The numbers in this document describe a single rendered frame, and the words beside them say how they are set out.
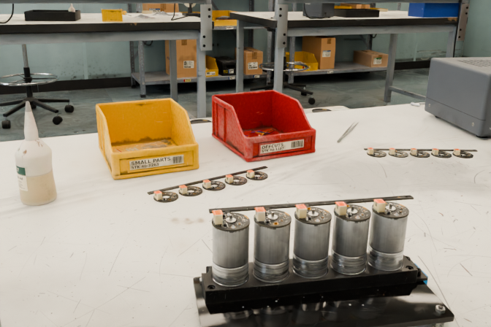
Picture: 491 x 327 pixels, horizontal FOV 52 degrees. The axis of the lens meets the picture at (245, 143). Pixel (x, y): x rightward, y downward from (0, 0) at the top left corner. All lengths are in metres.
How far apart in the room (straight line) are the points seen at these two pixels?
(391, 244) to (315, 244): 0.05
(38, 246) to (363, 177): 0.35
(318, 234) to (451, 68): 0.54
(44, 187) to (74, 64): 4.22
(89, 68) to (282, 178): 4.23
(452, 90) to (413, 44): 5.36
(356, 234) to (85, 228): 0.24
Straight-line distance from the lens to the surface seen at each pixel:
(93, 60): 4.73
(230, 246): 0.33
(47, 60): 4.71
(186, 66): 4.46
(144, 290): 0.38
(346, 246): 0.35
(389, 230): 0.36
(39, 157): 0.51
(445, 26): 3.61
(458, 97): 0.82
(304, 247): 0.34
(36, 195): 0.53
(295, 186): 0.55
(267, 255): 0.34
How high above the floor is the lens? 0.96
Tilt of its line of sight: 18 degrees down
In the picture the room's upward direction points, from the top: 1 degrees clockwise
